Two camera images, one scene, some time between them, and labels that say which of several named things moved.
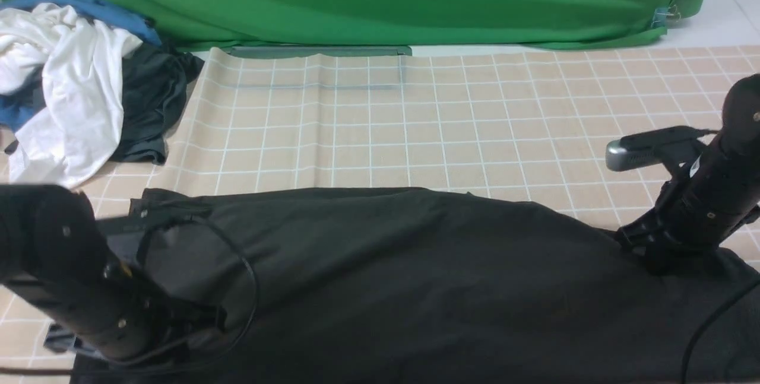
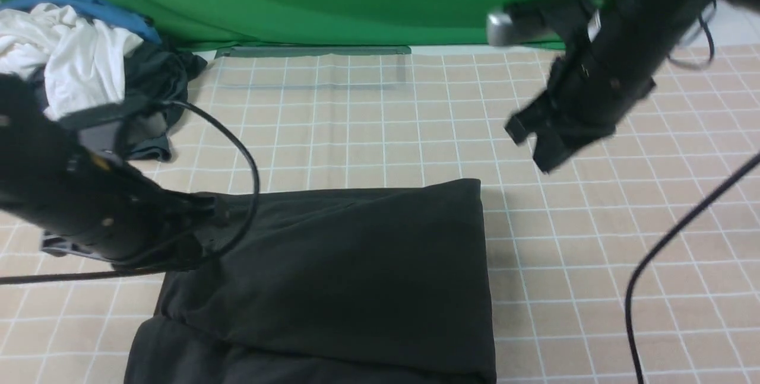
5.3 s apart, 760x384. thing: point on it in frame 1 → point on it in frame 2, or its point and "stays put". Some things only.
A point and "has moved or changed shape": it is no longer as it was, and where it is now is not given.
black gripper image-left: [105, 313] → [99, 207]
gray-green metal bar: [304, 51] stays put
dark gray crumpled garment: [154, 81] stays put
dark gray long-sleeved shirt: [360, 285] has moved or changed shape
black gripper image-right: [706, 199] → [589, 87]
